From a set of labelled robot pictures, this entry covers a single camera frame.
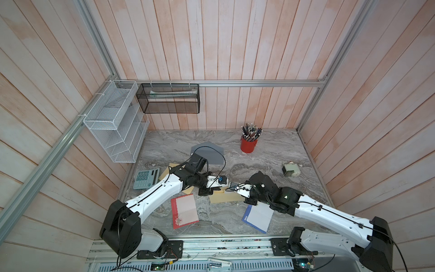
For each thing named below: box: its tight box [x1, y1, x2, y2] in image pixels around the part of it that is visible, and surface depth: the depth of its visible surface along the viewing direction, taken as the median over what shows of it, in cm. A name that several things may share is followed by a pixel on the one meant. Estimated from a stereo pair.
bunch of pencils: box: [240, 122, 264, 142], surface depth 98 cm
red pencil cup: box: [240, 138, 258, 154], surface depth 112 cm
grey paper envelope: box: [190, 141, 225, 165], surface depth 73 cm
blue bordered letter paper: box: [241, 201, 275, 235], surface depth 83 cm
